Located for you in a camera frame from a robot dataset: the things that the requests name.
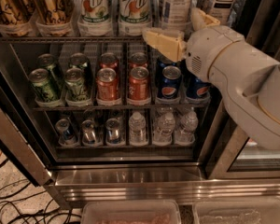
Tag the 7up bottle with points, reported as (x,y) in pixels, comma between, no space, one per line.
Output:
(95,17)
(134,16)

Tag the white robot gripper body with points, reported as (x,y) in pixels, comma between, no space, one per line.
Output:
(208,48)

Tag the green can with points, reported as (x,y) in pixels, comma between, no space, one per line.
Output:
(45,87)
(49,62)
(76,84)
(81,61)

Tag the orange can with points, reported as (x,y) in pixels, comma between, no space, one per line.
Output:
(138,83)
(109,60)
(138,59)
(107,84)

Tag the back right orange can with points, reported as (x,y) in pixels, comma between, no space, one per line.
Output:
(138,59)

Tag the front left orange can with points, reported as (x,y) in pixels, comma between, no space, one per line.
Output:
(107,84)

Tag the left blue silver can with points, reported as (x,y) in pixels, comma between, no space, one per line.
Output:
(66,131)

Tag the front right green can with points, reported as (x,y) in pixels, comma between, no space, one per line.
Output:
(76,84)

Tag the middle blue silver can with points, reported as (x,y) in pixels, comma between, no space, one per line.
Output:
(89,134)

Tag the left clear water bottle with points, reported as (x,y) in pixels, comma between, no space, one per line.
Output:
(137,129)

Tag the right blue silver can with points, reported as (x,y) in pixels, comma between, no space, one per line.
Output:
(113,133)

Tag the back left orange can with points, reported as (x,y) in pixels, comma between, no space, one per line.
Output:
(109,60)

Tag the middle clear water bottle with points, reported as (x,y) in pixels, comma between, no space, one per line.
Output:
(164,128)

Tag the right clear plastic bin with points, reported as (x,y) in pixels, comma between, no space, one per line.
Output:
(262,210)

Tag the front right Pepsi can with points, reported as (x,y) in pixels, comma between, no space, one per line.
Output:
(196,88)

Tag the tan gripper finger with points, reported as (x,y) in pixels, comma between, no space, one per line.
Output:
(169,43)
(202,20)

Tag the front left Pepsi can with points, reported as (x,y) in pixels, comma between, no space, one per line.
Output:
(169,83)

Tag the clear water bottle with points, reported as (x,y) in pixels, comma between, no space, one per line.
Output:
(164,128)
(137,129)
(184,134)

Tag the right 7up bottle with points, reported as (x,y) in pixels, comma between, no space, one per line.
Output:
(134,16)

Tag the right clear water bottle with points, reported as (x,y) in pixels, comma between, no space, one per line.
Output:
(184,134)

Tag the left clear plastic bin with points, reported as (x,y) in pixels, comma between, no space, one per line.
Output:
(132,212)

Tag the back right green can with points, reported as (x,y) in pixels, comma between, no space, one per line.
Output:
(81,61)

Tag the front right orange can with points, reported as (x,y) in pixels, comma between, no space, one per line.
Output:
(138,83)

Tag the right gold LaCroix can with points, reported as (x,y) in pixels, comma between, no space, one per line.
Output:
(54,16)

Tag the stainless steel fridge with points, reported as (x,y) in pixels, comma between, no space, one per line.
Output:
(222,162)

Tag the front left green can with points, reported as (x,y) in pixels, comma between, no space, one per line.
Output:
(45,87)

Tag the left 7up bottle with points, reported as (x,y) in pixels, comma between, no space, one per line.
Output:
(95,17)

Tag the clear plastic bin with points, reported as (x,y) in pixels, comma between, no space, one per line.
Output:
(132,212)
(262,210)

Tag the blue silver can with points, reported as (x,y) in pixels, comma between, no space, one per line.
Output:
(89,134)
(66,131)
(113,133)

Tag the white black Teas Tea bottle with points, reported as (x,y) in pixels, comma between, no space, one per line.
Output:
(219,9)

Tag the back left Pepsi can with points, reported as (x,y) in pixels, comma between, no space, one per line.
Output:
(163,62)

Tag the left gold LaCroix can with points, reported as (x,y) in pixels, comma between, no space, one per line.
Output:
(15,15)

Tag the open steel fridge door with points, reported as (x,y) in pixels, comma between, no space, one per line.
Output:
(19,139)

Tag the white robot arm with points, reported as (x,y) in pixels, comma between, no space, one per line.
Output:
(247,78)

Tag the pepsi can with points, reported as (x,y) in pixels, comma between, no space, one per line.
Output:
(196,88)
(169,83)
(163,62)

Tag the white blue Teas Tea bottle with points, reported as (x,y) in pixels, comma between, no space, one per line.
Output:
(175,14)

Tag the gold lacroix can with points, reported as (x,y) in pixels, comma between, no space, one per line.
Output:
(15,15)
(54,16)

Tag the back left green can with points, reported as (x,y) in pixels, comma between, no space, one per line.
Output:
(49,62)

